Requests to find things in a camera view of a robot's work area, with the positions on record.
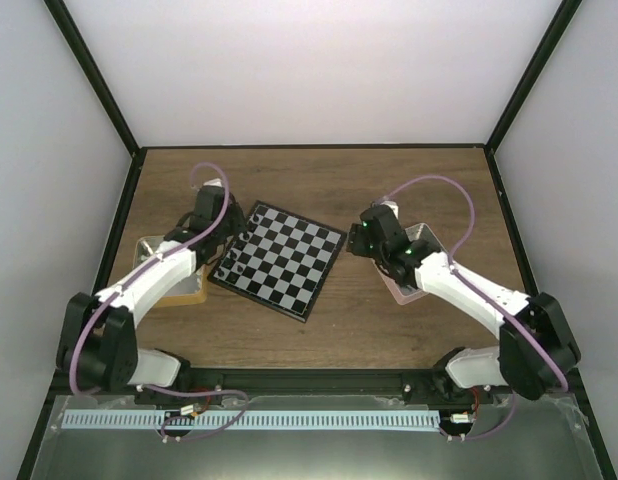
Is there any light blue slotted cable duct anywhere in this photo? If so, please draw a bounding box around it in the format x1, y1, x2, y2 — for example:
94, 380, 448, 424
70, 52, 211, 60
62, 409, 440, 432

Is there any orange rimmed metal tray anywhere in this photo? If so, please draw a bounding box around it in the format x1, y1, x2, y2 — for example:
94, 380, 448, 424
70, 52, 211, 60
133, 236, 210, 308

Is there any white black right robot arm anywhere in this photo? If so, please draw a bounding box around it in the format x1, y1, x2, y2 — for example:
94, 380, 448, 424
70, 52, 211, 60
346, 202, 581, 403

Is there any black and white chessboard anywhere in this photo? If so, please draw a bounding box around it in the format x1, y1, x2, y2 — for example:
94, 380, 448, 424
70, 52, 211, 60
208, 200, 346, 322

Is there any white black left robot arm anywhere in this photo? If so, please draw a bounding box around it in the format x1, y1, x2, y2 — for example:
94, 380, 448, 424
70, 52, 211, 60
56, 179, 246, 404

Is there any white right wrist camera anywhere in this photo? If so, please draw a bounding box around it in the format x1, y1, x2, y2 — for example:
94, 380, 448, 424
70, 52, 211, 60
380, 200, 399, 218

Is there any pink rimmed metal tray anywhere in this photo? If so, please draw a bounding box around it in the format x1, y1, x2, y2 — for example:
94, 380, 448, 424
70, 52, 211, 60
378, 223, 446, 306

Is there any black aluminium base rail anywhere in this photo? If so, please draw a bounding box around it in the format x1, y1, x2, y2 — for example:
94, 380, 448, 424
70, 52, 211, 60
133, 367, 495, 406

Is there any black enclosure frame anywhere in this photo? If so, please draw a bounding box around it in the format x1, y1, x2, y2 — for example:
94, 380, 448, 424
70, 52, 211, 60
16, 0, 618, 480

